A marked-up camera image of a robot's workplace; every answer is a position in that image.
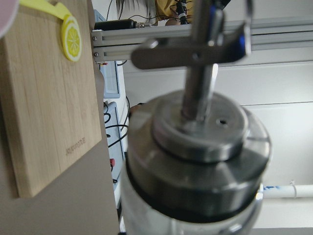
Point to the glass sauce bottle metal spout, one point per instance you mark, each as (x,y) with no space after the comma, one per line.
(195,158)

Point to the pink plastic cup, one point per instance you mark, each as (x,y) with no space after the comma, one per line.
(8,12)

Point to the teach pendant tablet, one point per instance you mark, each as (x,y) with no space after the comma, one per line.
(116,132)
(109,71)

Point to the bamboo cutting board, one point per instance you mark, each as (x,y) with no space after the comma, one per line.
(48,102)

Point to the lemon slice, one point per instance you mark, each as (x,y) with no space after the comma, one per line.
(71,38)

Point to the yellow plastic knife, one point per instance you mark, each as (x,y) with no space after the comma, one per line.
(58,10)

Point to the aluminium frame post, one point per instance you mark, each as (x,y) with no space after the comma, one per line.
(269,36)

